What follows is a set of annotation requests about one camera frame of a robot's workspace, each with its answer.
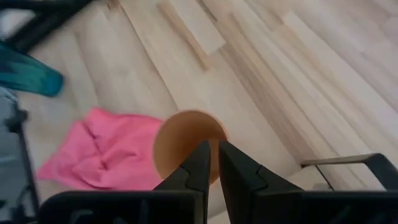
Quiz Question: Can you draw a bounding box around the black metal table frame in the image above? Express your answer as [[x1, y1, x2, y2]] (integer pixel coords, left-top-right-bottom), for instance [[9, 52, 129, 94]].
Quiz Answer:
[[0, 0, 94, 224]]

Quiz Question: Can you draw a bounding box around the orange plastic cup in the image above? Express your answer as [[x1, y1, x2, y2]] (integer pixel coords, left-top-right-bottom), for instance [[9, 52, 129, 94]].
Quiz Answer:
[[152, 109, 230, 187]]

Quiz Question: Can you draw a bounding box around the pink cloth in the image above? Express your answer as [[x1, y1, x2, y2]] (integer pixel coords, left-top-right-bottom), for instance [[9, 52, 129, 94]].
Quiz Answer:
[[36, 106, 165, 192]]

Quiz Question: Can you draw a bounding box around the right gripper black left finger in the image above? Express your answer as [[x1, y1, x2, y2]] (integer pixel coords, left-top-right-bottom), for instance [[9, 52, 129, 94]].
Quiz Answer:
[[152, 140, 212, 224]]

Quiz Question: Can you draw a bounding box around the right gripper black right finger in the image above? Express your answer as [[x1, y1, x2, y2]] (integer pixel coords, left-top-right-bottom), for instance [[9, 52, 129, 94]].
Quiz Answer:
[[218, 140, 305, 224]]

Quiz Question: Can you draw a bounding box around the teal ribbed plastic cup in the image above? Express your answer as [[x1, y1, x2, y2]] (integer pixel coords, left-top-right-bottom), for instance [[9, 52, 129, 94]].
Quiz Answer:
[[0, 41, 65, 98]]

